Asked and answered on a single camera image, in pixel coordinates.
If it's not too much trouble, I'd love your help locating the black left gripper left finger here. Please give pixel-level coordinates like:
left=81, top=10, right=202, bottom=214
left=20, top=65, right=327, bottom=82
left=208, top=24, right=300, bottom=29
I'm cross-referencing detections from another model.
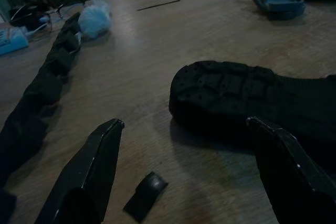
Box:
left=34, top=118, right=124, bottom=224

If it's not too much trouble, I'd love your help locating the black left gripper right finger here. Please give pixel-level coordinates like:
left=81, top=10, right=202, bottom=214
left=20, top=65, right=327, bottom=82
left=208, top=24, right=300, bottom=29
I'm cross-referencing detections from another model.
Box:
left=246, top=115, right=336, bottom=224

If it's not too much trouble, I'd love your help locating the black shoe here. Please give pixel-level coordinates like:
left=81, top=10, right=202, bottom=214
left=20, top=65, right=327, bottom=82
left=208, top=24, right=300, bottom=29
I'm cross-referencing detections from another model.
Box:
left=167, top=60, right=336, bottom=180

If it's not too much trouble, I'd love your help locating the small black rubber piece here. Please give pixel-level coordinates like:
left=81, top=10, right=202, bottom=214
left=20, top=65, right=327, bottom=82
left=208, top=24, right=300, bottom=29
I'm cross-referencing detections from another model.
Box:
left=122, top=170, right=169, bottom=222

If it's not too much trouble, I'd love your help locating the small white blue box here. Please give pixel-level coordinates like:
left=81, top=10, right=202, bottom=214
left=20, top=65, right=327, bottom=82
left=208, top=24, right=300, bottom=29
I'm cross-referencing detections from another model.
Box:
left=0, top=22, right=29, bottom=57

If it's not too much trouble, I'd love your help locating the white crumpled plastic bag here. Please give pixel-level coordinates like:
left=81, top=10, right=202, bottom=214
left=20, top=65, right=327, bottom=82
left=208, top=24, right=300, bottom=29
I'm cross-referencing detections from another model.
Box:
left=78, top=0, right=113, bottom=39

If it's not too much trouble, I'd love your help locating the small black bundle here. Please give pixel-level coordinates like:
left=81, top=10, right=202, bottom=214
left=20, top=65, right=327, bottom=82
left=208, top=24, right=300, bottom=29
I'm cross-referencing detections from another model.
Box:
left=9, top=0, right=53, bottom=32

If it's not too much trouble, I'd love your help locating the thin black stick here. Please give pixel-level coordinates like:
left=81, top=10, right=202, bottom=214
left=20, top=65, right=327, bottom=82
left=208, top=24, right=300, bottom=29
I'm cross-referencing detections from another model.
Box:
left=136, top=0, right=182, bottom=12

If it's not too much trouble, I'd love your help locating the black cable drag chain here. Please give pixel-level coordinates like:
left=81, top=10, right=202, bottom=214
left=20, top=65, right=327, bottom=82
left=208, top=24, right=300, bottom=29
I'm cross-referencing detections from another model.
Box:
left=0, top=11, right=82, bottom=224

